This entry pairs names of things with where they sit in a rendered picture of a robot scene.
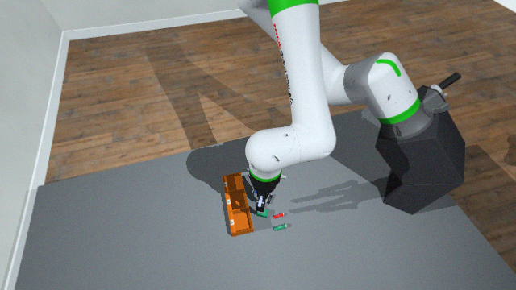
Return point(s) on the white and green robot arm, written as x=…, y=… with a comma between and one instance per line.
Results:
x=380, y=82

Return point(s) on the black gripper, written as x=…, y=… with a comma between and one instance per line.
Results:
x=262, y=198

